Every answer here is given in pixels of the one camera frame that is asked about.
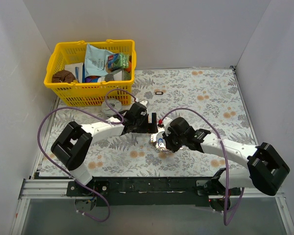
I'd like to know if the silver disc keyring organiser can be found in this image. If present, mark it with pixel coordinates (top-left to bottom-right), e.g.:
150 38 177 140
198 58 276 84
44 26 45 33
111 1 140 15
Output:
149 131 172 153

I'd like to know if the white blue paper box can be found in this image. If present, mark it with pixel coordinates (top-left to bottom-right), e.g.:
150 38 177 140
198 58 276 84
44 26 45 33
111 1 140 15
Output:
64 63 85 83

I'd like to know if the yellow plastic basket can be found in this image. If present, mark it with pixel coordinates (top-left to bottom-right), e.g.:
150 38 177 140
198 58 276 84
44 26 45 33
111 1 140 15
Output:
44 39 137 107

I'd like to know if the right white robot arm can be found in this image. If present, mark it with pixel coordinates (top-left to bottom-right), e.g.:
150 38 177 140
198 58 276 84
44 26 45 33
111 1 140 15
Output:
159 117 290 196

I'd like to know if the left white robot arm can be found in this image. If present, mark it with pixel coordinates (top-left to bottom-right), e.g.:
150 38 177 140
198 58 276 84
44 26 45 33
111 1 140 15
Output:
51 101 158 196

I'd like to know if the light blue chips bag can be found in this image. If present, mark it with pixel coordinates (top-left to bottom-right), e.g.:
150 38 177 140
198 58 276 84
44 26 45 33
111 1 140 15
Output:
84 44 114 77

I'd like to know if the wrist white camera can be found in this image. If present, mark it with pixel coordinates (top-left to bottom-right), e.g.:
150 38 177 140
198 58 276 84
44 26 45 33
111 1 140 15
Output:
139 100 149 109
157 117 172 135

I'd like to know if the floral patterned table mat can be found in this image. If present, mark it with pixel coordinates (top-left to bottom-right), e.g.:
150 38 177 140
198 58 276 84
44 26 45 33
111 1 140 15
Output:
38 69 258 178

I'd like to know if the brown round pouch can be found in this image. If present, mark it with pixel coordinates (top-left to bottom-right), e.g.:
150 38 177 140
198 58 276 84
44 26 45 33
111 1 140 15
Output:
51 70 76 83

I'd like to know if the blue key tag with key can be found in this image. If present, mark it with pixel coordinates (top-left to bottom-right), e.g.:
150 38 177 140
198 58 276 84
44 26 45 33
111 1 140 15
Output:
157 138 164 146

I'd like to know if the orange item in basket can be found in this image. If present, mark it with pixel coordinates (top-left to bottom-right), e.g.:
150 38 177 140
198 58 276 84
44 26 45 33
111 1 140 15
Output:
124 61 132 72

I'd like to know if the blue green carton box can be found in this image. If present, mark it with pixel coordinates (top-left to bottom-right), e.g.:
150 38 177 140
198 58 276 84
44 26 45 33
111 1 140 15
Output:
106 52 129 70

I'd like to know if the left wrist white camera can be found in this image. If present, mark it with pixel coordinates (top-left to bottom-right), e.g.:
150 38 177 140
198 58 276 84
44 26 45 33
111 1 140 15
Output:
139 100 149 109

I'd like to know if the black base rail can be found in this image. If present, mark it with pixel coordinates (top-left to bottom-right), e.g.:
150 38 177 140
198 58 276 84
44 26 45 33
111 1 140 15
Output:
66 171 238 206

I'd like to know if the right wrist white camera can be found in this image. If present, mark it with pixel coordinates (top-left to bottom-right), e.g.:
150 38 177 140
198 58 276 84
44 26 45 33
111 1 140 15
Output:
157 117 172 135

